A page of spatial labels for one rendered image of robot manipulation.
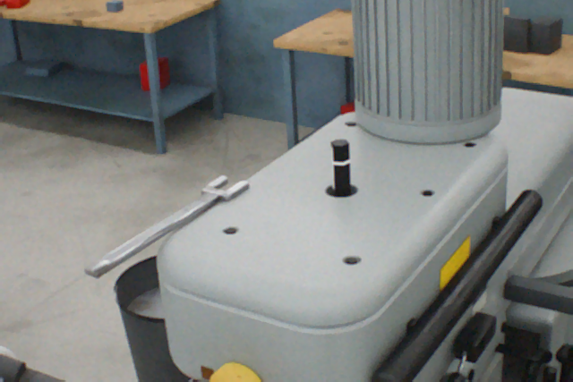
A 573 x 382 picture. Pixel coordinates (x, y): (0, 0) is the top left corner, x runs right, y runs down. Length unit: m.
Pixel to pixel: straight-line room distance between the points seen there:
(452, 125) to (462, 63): 0.08
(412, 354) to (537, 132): 0.72
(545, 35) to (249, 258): 4.06
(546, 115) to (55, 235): 3.93
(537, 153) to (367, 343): 0.68
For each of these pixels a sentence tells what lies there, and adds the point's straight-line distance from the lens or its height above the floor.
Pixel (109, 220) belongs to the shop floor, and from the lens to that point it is 5.31.
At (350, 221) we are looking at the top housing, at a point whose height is 1.89.
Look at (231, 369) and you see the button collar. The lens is 0.94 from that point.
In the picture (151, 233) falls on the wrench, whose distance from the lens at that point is 0.98.
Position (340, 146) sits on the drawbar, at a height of 1.95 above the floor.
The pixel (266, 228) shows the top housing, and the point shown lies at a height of 1.89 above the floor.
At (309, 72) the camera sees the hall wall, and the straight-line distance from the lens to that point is 6.18.
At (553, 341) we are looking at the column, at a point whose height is 1.48.
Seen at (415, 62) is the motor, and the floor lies 2.00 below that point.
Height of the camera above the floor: 2.35
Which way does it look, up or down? 24 degrees down
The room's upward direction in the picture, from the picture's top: 4 degrees counter-clockwise
